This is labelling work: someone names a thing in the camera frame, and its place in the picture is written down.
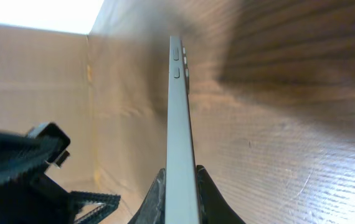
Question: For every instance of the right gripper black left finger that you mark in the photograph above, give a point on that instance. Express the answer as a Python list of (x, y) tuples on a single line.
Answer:
[(152, 210)]

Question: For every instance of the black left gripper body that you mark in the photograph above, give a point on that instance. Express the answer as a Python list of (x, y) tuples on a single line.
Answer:
[(27, 194)]

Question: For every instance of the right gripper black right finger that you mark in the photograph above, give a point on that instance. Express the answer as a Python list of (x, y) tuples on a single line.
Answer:
[(213, 207)]

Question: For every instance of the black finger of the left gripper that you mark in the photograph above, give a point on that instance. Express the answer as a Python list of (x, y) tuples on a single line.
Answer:
[(106, 205)]

